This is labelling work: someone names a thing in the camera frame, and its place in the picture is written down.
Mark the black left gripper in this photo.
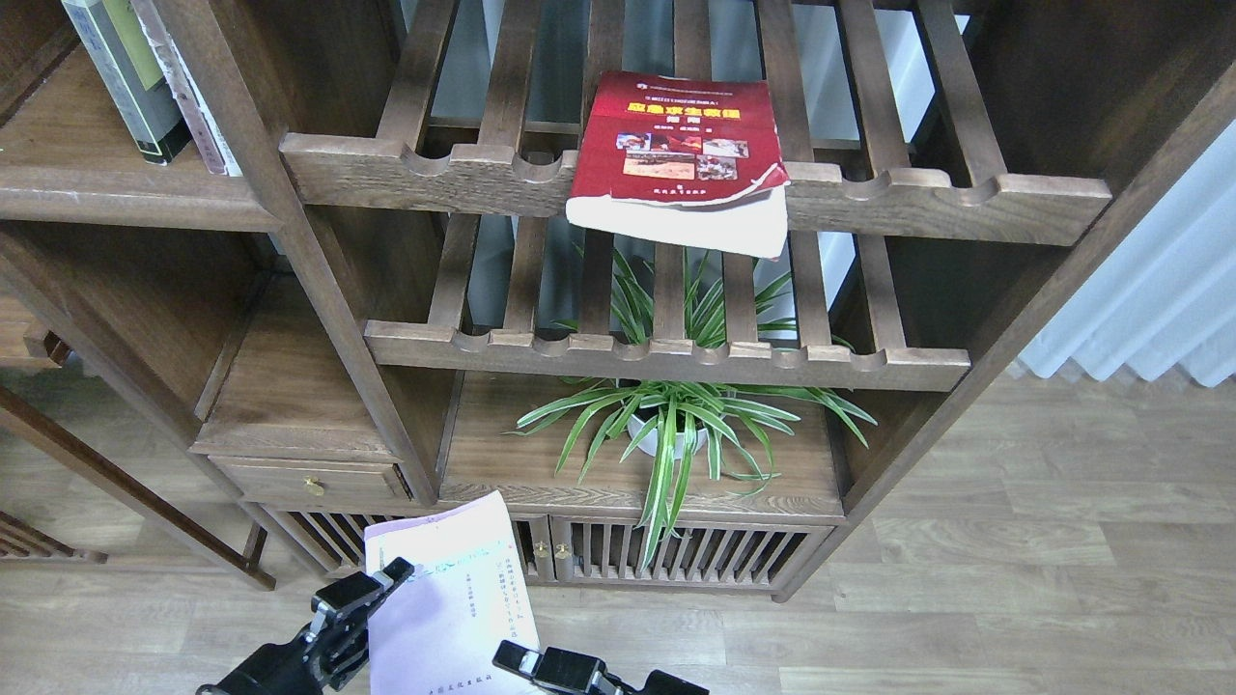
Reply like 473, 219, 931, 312
197, 558, 414, 694

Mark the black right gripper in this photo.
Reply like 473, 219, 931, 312
492, 641, 711, 695

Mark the pale purple paperback book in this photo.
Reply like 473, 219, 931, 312
365, 492, 540, 694

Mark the black green cover book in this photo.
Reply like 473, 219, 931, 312
63, 1, 192, 164

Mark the white plant pot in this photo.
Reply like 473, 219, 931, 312
627, 408, 688, 460

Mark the green spider plant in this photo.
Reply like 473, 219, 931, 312
507, 251, 878, 568

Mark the wooden furniture at left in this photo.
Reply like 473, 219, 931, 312
0, 291, 277, 591

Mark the dark wooden bookshelf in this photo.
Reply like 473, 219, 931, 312
2, 1, 1234, 601

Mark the worn white upright book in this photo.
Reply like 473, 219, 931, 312
129, 1, 243, 177

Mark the red thick book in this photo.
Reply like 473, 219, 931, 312
565, 70, 790, 258

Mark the white curtain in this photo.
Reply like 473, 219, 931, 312
1016, 125, 1235, 387

